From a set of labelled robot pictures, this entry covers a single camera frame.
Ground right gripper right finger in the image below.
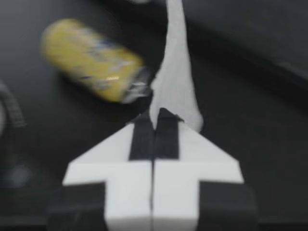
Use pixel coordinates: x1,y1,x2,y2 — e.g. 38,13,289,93
153,107,258,231

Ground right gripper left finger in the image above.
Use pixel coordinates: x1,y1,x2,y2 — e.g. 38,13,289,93
47,112,155,231

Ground torn-off paper towel sheet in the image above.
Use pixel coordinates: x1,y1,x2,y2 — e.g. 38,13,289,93
149,0,204,132

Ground yellow drink can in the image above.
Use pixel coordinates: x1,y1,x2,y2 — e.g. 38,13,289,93
39,19,154,104

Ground grey braided cable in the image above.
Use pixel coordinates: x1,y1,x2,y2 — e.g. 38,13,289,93
0,81,27,129

